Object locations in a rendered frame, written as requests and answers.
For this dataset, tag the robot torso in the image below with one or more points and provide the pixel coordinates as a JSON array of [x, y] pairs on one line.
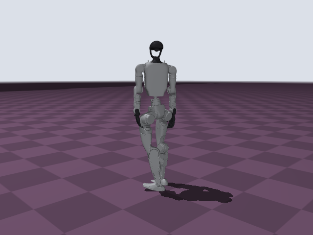
[[155, 84]]

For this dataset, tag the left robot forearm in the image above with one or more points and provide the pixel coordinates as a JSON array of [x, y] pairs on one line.
[[137, 99]]

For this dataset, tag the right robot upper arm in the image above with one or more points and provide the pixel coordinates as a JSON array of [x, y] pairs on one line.
[[172, 80]]

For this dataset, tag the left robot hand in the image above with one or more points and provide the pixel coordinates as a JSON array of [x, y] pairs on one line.
[[137, 117]]

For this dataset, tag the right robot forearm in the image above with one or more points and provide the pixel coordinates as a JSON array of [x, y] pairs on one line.
[[172, 102]]

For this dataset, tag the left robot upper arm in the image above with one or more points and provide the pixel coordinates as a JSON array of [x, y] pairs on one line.
[[139, 77]]

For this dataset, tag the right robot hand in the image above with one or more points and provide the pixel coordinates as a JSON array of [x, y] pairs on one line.
[[172, 120]]

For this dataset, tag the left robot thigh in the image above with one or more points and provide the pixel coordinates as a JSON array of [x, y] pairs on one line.
[[146, 132]]

